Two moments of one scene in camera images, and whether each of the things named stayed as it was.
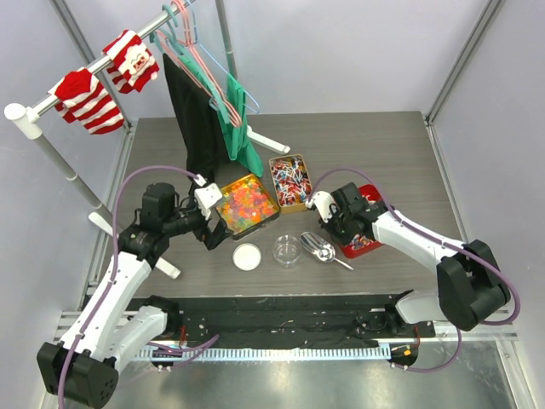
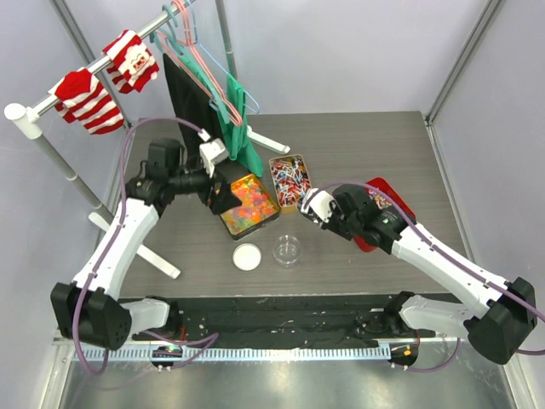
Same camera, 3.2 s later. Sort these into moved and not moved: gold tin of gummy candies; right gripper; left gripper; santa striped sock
Moved: left gripper
Not moved: gold tin of gummy candies; santa striped sock; right gripper
